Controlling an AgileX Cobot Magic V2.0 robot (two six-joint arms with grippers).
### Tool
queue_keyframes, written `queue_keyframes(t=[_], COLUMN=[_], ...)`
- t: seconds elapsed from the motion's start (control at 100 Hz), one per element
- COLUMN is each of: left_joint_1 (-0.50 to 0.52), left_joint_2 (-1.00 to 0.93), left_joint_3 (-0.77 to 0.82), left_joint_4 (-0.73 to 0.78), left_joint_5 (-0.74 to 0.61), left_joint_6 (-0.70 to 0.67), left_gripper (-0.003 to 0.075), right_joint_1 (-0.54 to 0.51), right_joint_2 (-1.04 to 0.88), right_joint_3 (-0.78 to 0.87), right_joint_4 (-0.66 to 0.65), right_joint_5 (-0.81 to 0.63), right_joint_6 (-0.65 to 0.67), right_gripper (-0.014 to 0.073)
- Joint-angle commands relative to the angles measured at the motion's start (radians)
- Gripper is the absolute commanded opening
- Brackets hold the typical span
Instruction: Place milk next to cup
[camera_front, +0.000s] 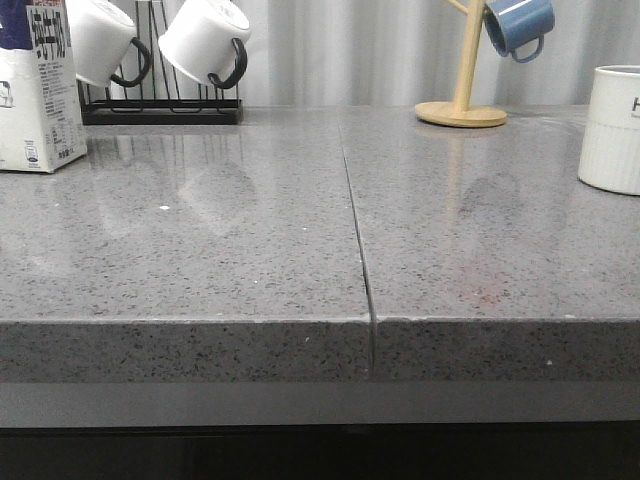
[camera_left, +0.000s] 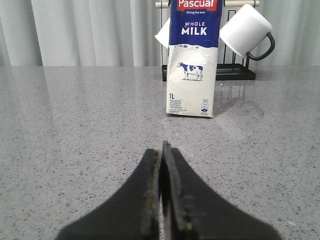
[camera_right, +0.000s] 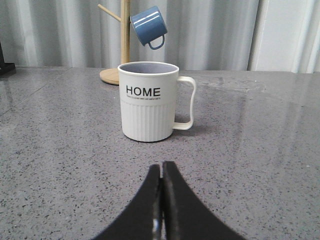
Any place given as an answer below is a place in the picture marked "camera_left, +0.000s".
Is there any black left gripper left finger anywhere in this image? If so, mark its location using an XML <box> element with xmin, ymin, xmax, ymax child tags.
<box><xmin>56</xmin><ymin>149</ymin><xmax>160</xmax><ymax>240</ymax></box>

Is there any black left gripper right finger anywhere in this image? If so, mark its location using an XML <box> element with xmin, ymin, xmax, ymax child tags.
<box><xmin>162</xmin><ymin>141</ymin><xmax>281</xmax><ymax>240</ymax></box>

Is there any Pascual whole milk carton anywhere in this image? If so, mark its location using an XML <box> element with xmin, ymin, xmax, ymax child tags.
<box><xmin>166</xmin><ymin>0</ymin><xmax>224</xmax><ymax>118</ymax></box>

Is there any white enamel mug left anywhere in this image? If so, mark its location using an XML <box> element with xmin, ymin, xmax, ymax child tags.
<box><xmin>154</xmin><ymin>17</ymin><xmax>171</xmax><ymax>49</ymax></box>

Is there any white enamel mug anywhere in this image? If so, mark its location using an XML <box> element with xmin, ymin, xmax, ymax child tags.
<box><xmin>219</xmin><ymin>4</ymin><xmax>276</xmax><ymax>61</ymax></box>
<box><xmin>154</xmin><ymin>17</ymin><xmax>171</xmax><ymax>49</ymax></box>

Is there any white enamel mug right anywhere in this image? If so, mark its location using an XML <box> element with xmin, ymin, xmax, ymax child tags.
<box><xmin>219</xmin><ymin>4</ymin><xmax>276</xmax><ymax>61</ymax></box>

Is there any black wire mug rack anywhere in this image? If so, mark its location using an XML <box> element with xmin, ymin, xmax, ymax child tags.
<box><xmin>154</xmin><ymin>0</ymin><xmax>261</xmax><ymax>82</ymax></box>

